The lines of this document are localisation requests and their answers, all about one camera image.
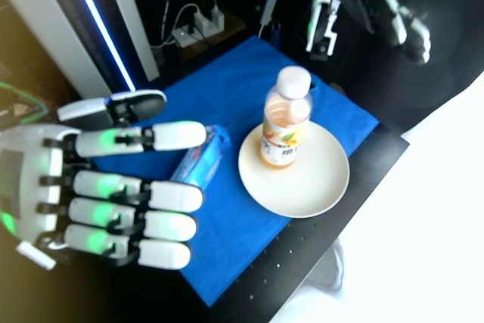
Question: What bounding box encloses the grey object under table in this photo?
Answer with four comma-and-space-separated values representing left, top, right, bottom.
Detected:
302, 239, 347, 293

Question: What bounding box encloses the white adapter with blue cable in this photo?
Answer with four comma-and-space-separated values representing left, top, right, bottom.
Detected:
259, 0, 283, 36

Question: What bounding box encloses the blue snack packet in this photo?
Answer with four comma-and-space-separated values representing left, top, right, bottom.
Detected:
169, 124, 231, 191

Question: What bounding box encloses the blue cloth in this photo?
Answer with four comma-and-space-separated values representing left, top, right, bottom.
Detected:
92, 35, 380, 308

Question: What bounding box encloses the white tower with blue light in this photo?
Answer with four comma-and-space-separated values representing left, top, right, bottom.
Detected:
0, 0, 160, 99

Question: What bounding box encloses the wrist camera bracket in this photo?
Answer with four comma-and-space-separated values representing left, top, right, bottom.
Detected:
305, 0, 340, 61

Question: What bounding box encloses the orange juice bottle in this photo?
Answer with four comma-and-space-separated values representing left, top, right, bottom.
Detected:
259, 66, 315, 168

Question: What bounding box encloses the white power strip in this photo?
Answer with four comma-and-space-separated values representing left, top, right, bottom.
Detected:
172, 7, 226, 48

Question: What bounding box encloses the white round plate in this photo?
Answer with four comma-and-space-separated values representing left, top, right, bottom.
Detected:
237, 122, 351, 219

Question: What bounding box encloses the black fabric drape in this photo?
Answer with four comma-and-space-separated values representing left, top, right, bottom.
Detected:
279, 0, 484, 135

